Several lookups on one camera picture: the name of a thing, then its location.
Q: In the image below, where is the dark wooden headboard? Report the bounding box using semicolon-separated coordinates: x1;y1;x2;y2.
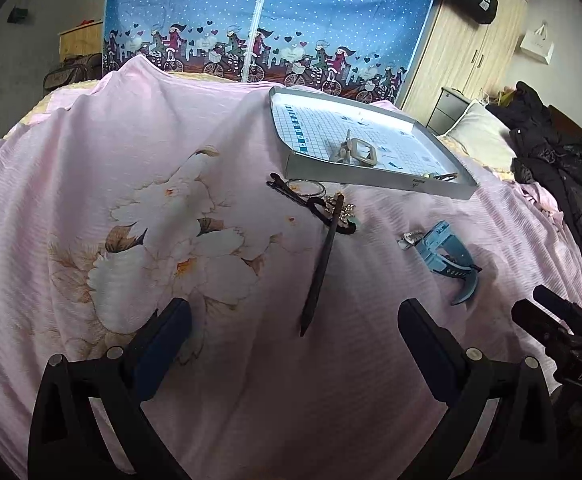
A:
548;105;582;144

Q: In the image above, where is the black puffer jacket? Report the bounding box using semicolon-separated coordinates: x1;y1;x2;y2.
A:
486;81;582;256

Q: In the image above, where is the blue fabric wardrobe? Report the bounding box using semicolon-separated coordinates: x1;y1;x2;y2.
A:
102;0;433;103

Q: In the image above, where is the silver hair barrette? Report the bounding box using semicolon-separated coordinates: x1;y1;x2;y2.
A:
397;231;425;250

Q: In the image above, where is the pink floral bed sheet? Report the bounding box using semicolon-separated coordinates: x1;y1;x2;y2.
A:
0;82;582;479

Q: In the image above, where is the small wooden cabinet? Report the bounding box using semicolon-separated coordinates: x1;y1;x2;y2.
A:
59;21;103;61

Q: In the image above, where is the grey bedside cabinet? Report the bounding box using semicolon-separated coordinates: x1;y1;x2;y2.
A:
425;87;471;136

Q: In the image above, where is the white paper gift bag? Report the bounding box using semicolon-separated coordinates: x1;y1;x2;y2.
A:
519;21;555;65

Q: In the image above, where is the light wooden wardrobe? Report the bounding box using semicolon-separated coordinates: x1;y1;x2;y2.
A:
397;0;526;124

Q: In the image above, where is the silver rhinestone brooch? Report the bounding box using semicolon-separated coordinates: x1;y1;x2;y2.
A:
323;195;358;226

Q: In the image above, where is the grey tray with grid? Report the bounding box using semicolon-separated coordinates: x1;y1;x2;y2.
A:
269;87;478;200

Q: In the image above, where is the beige square hair claw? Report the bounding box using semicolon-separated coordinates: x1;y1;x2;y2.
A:
330;131;378;168

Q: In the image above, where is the grey suitcase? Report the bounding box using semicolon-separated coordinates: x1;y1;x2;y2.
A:
42;53;102;93

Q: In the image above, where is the green wall ornament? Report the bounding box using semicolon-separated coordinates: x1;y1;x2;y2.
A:
6;6;28;24

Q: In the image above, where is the black hair clip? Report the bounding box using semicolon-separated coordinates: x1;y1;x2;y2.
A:
266;172;357;235

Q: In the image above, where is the white pillow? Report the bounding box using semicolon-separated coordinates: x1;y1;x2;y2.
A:
440;101;516;174

